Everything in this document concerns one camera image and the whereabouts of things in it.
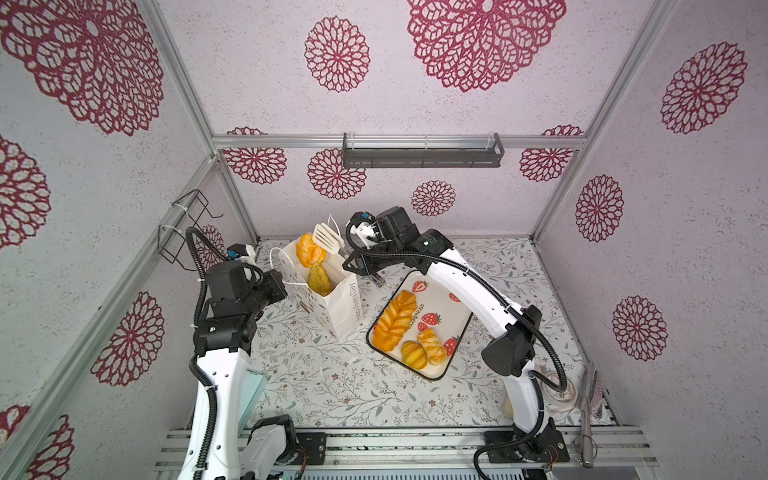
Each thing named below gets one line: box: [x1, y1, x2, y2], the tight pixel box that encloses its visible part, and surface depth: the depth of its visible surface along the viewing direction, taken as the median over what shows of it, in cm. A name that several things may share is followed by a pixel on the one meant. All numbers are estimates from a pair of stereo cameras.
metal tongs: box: [312, 222, 351, 260], surface depth 77 cm
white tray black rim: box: [366, 270, 473, 381], surface depth 94 cm
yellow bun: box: [401, 340, 428, 370], surface depth 87 cm
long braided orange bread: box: [372, 290, 417, 352], surface depth 96 cm
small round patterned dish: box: [542, 372, 578, 412], surface depth 83 cm
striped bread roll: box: [308, 263, 331, 297], surface depth 96 cm
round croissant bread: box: [296, 233, 327, 268], surface depth 80 cm
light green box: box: [237, 369, 267, 437], surface depth 81 cm
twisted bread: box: [418, 328, 447, 366], surface depth 89 cm
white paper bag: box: [278, 241, 364, 342], surface depth 81 cm
